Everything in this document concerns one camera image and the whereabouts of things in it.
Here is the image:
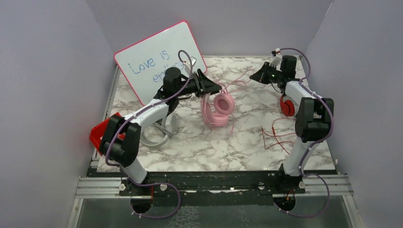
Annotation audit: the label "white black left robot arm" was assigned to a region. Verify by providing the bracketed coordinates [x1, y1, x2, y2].
[98, 67, 222, 195]

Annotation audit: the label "pink headphones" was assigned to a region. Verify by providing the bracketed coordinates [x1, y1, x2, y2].
[201, 93, 235, 128]

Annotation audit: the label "pink headphone cable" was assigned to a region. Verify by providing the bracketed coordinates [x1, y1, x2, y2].
[217, 67, 256, 136]

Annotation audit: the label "grey white headphones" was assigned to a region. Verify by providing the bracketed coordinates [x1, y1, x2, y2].
[140, 113, 178, 148]

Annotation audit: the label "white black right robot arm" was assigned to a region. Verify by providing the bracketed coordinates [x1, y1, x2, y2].
[250, 53, 334, 193]

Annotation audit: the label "pink framed whiteboard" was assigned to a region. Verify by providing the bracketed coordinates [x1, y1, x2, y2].
[114, 20, 207, 105]

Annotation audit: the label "grey headphone cable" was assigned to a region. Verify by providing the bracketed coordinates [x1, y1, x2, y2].
[153, 114, 174, 139]

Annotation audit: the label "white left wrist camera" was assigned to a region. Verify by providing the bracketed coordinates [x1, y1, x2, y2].
[183, 57, 197, 76]

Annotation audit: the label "black metal base rail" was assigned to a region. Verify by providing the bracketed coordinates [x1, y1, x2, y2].
[86, 167, 339, 209]

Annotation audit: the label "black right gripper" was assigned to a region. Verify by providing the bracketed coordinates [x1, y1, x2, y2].
[249, 62, 283, 85]

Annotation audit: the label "red headphone cable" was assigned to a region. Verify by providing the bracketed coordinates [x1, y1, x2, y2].
[261, 117, 298, 155]

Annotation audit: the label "red plastic bin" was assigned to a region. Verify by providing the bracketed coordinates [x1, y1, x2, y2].
[89, 113, 125, 161]

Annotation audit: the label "red black headphones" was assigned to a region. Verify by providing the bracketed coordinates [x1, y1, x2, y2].
[280, 94, 295, 117]

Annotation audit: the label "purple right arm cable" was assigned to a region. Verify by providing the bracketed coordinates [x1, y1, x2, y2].
[279, 47, 335, 219]

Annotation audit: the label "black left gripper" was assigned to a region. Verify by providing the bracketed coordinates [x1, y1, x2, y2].
[174, 69, 222, 98]

